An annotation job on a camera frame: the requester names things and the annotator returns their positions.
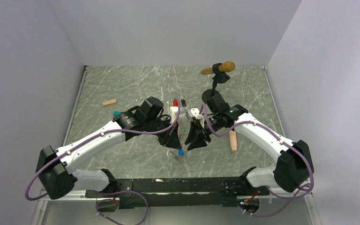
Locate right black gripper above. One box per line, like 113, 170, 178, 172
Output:
184, 113, 222, 151

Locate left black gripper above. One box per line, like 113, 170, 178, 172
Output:
145, 117, 182, 150

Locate blue key tag with key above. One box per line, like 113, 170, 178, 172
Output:
167, 150, 184, 160

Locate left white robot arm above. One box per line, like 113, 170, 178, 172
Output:
35, 97, 182, 200

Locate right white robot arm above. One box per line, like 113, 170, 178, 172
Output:
186, 91, 314, 195

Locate pink wooden cylinder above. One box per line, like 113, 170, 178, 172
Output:
229, 130, 238, 151

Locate black microphone stand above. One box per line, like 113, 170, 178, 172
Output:
202, 71, 230, 103

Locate tan wooden block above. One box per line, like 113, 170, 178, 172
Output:
102, 98, 117, 107

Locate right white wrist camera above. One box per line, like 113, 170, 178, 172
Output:
186, 108, 205, 128

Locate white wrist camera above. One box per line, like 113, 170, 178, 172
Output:
168, 106, 179, 123
186, 108, 205, 128

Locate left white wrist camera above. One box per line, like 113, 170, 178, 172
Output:
168, 106, 179, 123

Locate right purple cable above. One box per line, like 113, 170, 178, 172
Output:
200, 102, 315, 218

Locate black base frame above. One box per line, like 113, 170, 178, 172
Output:
85, 177, 270, 209

